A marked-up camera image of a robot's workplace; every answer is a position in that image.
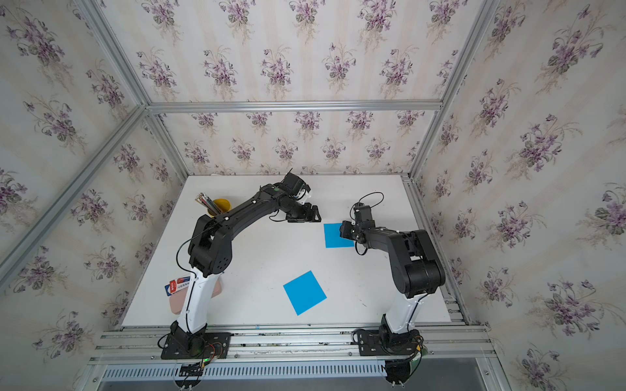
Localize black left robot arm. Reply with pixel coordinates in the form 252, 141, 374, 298
171, 172, 321, 337

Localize pink pencil case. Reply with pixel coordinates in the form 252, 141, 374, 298
170, 276, 224, 316

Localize blue paper sheet front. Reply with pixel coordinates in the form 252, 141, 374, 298
283, 271, 327, 315

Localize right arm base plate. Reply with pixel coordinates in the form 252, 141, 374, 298
351, 327, 424, 357

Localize white pen box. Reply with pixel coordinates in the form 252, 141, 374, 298
165, 276, 191, 297

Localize yellow pen cup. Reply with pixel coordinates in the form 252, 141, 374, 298
207, 199, 231, 217

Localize blue paper sheet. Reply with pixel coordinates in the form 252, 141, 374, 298
283, 271, 327, 315
324, 223, 354, 249

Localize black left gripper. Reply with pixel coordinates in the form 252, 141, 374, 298
282, 198, 324, 223

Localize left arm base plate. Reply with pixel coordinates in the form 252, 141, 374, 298
160, 332, 232, 360

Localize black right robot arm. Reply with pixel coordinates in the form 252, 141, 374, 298
340, 202, 446, 344

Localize aluminium rail frame front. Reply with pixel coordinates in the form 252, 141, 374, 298
76, 324, 511, 390

